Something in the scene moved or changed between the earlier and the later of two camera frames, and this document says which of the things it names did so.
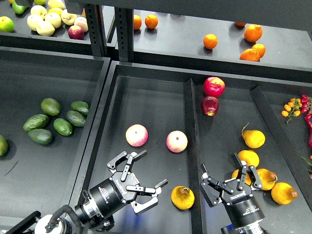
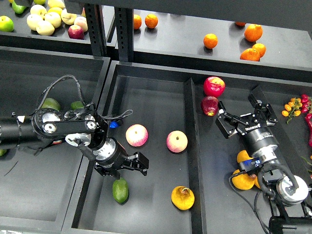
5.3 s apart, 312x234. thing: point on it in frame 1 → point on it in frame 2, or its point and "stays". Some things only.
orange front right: (250, 54) stays
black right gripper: (242, 207) → (257, 137)
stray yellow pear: (183, 197) stays
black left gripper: (111, 194) → (111, 156)
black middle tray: (193, 121) stays
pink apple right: (176, 141) stays
